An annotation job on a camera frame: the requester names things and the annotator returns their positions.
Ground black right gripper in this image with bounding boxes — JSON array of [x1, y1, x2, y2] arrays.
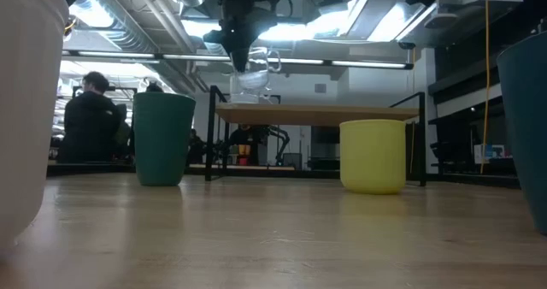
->
[[226, 17, 279, 74]]

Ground clear plastic cup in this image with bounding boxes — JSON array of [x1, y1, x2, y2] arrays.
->
[[229, 71, 270, 105]]

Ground teal green cup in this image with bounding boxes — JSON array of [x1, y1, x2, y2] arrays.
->
[[132, 91, 197, 187]]

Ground white mug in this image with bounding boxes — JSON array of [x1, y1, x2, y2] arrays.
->
[[0, 0, 71, 256]]

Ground yellow mug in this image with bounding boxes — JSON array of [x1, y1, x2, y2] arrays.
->
[[339, 118, 407, 195]]

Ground dark blue cup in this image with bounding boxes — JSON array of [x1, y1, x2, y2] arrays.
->
[[496, 31, 547, 237]]

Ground wooden shelf black metal legs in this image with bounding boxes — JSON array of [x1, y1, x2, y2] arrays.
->
[[203, 85, 427, 188]]

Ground long linear ceiling lamp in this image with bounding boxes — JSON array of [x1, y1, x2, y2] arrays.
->
[[62, 49, 415, 71]]

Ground black background desk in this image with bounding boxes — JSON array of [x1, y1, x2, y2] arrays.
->
[[429, 113, 521, 177]]

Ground blue white sign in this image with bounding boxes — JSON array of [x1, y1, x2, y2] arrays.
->
[[473, 143, 506, 165]]

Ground yellow hanging cable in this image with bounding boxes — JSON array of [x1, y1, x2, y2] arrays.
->
[[479, 0, 491, 175]]

